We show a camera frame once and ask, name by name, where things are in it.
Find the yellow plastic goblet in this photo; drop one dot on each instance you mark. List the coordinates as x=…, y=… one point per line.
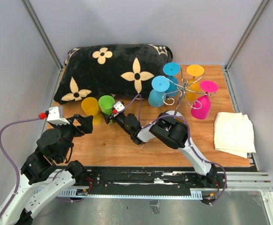
x=91, y=108
x=196, y=71

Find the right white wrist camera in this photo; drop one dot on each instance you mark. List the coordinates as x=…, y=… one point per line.
x=117, y=107

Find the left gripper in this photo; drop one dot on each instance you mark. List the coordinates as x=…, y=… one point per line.
x=86, y=124

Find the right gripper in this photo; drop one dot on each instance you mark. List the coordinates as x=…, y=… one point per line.
x=107, y=118

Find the yellow plastic goblet rear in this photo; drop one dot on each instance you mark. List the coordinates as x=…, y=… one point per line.
x=91, y=108

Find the magenta plastic goblet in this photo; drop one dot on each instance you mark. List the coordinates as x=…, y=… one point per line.
x=202, y=105

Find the white folded cloth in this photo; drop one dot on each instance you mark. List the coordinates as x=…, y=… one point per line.
x=234, y=134

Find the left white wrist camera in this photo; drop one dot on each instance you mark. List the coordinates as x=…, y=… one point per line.
x=54, y=115

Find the green plastic goblet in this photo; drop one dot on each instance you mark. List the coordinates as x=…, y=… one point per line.
x=106, y=103

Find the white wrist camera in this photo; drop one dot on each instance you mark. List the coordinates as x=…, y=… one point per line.
x=54, y=115
x=117, y=107

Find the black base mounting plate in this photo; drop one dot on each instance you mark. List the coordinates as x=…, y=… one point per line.
x=149, y=181

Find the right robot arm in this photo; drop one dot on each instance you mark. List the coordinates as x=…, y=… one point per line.
x=171, y=130

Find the blue plastic goblet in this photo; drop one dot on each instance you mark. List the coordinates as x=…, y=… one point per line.
x=160, y=85
x=171, y=70

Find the right aluminium frame post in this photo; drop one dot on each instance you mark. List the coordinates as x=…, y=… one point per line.
x=248, y=31

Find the left aluminium frame post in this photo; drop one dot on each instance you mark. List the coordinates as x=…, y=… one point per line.
x=39, y=28

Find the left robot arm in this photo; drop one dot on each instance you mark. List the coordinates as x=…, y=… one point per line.
x=47, y=171

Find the chrome wine glass rack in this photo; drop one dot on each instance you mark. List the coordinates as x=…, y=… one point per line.
x=183, y=89

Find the aluminium frame post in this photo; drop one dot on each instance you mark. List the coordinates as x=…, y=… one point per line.
x=248, y=31
x=39, y=28

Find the yellow plastic goblet front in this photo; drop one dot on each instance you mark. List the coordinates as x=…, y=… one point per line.
x=196, y=71

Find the black floral plush pillow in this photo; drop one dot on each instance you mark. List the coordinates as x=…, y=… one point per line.
x=121, y=70

